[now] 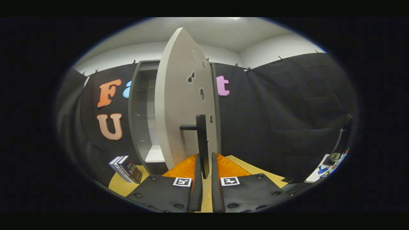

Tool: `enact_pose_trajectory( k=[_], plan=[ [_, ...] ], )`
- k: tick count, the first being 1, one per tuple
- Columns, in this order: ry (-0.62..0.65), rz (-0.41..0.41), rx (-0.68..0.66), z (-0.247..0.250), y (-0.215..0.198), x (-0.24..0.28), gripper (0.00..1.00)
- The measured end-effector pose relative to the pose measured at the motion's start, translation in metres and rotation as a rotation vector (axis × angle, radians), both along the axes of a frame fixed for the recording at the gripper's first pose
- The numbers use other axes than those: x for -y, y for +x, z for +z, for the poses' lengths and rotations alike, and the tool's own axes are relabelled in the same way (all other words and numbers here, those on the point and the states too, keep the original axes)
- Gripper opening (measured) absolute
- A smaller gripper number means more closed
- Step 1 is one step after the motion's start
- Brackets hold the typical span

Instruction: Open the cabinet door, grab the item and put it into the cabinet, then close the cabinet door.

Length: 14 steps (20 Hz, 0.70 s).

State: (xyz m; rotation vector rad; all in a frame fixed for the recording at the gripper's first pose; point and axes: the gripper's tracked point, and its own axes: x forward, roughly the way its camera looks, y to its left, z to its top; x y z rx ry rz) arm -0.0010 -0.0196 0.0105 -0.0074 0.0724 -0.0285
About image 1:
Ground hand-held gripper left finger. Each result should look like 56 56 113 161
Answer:
125 153 204 213

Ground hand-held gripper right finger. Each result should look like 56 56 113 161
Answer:
211 152 289 213

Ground black door handle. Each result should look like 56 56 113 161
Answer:
180 114 210 179

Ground beige cabinet door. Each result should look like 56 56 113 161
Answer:
155 27 218 170

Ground white cabinet shelf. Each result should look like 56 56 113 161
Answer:
145 145 166 163

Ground dark blue book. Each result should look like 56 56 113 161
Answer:
118 156 143 184

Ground light blue book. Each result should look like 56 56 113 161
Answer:
109 156 131 183

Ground white side table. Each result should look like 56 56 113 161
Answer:
305 150 349 183

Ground grey cabinet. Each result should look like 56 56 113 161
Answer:
128 60 221 175

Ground black backdrop cloth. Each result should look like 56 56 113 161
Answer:
57 53 357 189

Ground grey stand pole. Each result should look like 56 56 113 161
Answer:
329 114 353 163

